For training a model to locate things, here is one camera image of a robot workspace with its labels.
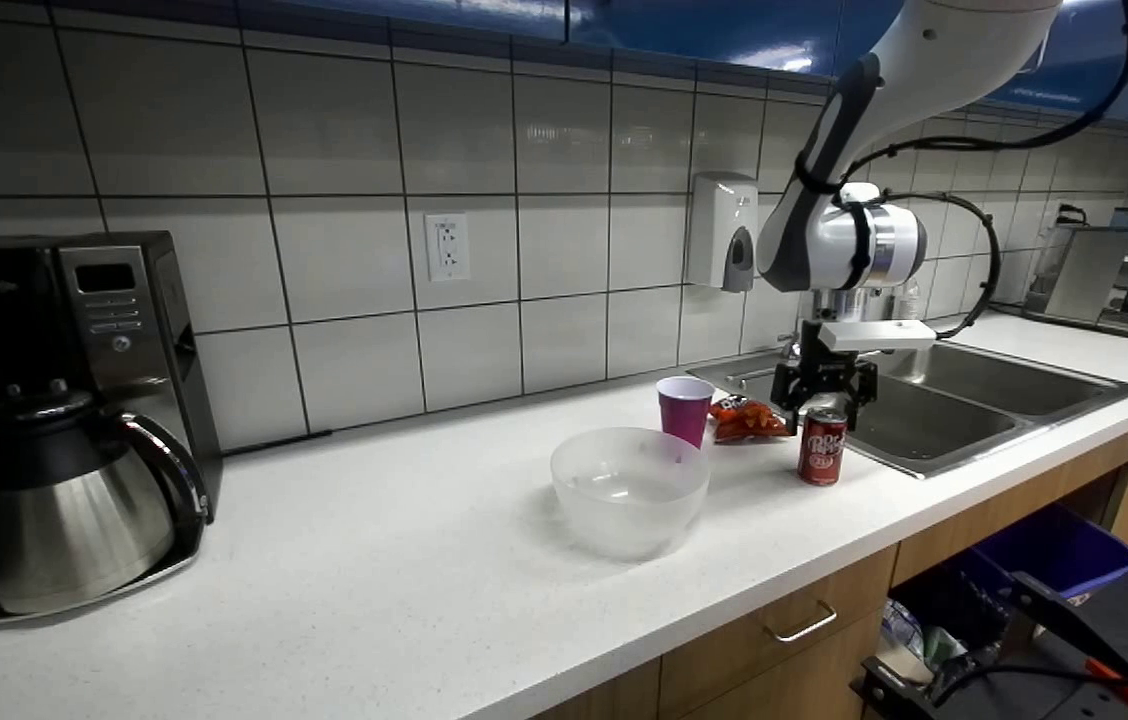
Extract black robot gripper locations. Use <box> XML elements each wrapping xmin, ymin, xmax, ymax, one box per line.
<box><xmin>769</xmin><ymin>323</ymin><xmax>885</xmax><ymax>440</ymax></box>

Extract red soda can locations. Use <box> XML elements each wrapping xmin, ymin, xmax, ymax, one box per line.
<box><xmin>795</xmin><ymin>400</ymin><xmax>851</xmax><ymax>491</ymax></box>

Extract clear plastic bowl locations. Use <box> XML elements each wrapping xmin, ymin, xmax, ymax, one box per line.
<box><xmin>549</xmin><ymin>424</ymin><xmax>716</xmax><ymax>564</ymax></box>

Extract orange chips bag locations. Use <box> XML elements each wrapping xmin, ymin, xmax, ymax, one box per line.
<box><xmin>703</xmin><ymin>391</ymin><xmax>793</xmax><ymax>447</ymax></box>

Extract pink plastic cup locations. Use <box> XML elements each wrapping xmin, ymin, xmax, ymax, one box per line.
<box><xmin>654</xmin><ymin>373</ymin><xmax>719</xmax><ymax>452</ymax></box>

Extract steel double sink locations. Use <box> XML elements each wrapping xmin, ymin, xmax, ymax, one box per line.
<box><xmin>709</xmin><ymin>336</ymin><xmax>1128</xmax><ymax>484</ymax></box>

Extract wooden drawer front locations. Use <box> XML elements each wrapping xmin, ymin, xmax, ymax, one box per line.
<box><xmin>654</xmin><ymin>543</ymin><xmax>900</xmax><ymax>720</ymax></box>

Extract blue plastic bin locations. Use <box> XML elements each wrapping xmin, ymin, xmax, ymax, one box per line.
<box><xmin>967</xmin><ymin>509</ymin><xmax>1128</xmax><ymax>610</ymax></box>

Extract silver espresso machine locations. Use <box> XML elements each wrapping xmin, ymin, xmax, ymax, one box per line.
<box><xmin>1021</xmin><ymin>199</ymin><xmax>1128</xmax><ymax>343</ymax></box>

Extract black robot stand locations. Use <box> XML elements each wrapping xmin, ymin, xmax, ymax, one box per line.
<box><xmin>851</xmin><ymin>567</ymin><xmax>1128</xmax><ymax>720</ymax></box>

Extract black coffee maker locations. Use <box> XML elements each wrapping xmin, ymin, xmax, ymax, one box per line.
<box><xmin>0</xmin><ymin>231</ymin><xmax>229</xmax><ymax>630</ymax></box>

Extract steel coffee carafe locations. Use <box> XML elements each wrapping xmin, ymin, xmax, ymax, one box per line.
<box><xmin>0</xmin><ymin>391</ymin><xmax>214</xmax><ymax>619</ymax></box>

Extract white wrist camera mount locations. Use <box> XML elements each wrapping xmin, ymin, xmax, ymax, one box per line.
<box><xmin>814</xmin><ymin>310</ymin><xmax>942</xmax><ymax>358</ymax></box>

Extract white wall soap dispenser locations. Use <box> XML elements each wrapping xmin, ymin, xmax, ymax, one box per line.
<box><xmin>683</xmin><ymin>176</ymin><xmax>763</xmax><ymax>299</ymax></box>

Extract silver drawer handle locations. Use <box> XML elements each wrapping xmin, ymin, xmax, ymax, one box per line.
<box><xmin>769</xmin><ymin>600</ymin><xmax>843</xmax><ymax>652</ymax></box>

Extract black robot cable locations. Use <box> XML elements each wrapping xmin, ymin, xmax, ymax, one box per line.
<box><xmin>840</xmin><ymin>0</ymin><xmax>1128</xmax><ymax>340</ymax></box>

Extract white wall outlet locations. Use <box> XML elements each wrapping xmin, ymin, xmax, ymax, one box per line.
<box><xmin>420</xmin><ymin>207</ymin><xmax>476</xmax><ymax>287</ymax></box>

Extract orange handled clamp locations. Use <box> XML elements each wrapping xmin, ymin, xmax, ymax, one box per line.
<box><xmin>1079</xmin><ymin>654</ymin><xmax>1128</xmax><ymax>713</ymax></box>

